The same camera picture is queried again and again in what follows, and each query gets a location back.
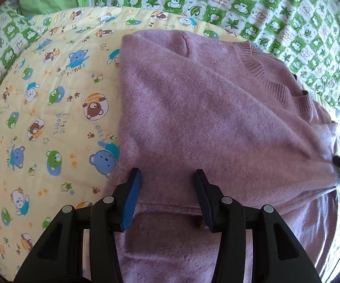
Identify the yellow bear print blanket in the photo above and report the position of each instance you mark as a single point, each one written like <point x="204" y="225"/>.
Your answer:
<point x="55" y="109"/>

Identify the purple knit sweater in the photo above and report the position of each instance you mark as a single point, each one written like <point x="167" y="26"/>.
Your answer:
<point x="205" y="118"/>

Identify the green checkered pillow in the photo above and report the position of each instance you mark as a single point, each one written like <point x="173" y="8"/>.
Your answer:
<point x="246" y="8"/>
<point x="1" y="44"/>

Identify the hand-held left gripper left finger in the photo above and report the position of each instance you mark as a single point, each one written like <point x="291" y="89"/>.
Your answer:
<point x="131" y="200"/>

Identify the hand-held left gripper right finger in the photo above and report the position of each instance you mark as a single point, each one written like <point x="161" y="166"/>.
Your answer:
<point x="204" y="203"/>

